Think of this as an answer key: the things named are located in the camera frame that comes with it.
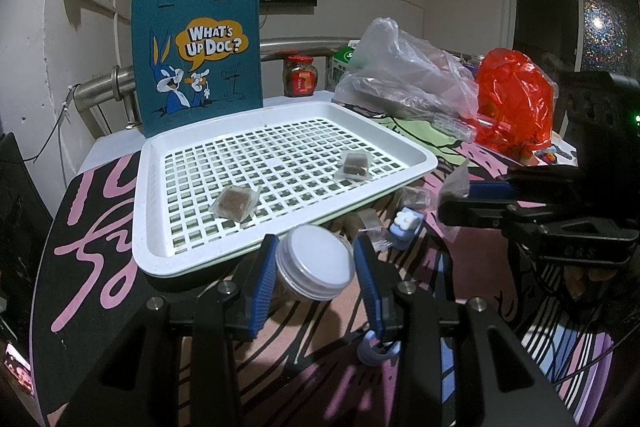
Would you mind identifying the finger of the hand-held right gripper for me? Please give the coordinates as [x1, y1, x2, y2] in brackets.
[467, 166, 601, 208]
[437, 199, 633, 265]

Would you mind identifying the blue clip with white flower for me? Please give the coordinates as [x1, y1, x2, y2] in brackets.
[390, 207, 426, 250]

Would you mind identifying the metal railing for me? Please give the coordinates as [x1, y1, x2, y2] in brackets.
[75, 37, 361, 128]

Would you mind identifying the person's right hand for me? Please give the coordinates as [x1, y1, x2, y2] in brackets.
[564, 264, 603, 303]

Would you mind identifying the clear plastic bag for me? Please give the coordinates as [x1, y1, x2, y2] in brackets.
[332, 18, 481, 140]

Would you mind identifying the blue cartoon rabbit tote bag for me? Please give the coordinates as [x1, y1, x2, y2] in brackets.
[131, 0, 264, 138]

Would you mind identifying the green and white carton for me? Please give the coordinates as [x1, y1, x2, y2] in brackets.
[327, 39, 368, 92]

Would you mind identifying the red plastic bag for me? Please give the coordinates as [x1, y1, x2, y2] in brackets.
[472, 48, 556, 158]

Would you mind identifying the grey cable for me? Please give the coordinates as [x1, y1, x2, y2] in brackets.
[20, 84, 81, 162]

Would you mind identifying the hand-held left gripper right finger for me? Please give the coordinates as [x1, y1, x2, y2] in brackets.
[352, 234, 576, 427]

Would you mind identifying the white perforated plastic tray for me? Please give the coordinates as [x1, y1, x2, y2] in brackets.
[132, 101, 440, 279]

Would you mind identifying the blue ring clip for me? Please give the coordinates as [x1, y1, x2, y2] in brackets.
[357, 329, 401, 365]

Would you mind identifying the window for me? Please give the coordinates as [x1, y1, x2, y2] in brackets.
[505, 0, 640, 72]

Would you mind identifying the dark furniture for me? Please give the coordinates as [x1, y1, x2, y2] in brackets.
[0, 132, 53, 343]

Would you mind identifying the lit screen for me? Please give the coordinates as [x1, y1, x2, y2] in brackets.
[4, 342, 36, 395]

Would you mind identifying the glass jar with red lid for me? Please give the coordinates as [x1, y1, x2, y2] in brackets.
[283, 55, 320, 98]

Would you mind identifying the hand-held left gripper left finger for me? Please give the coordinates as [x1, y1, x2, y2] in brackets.
[65, 234, 281, 427]

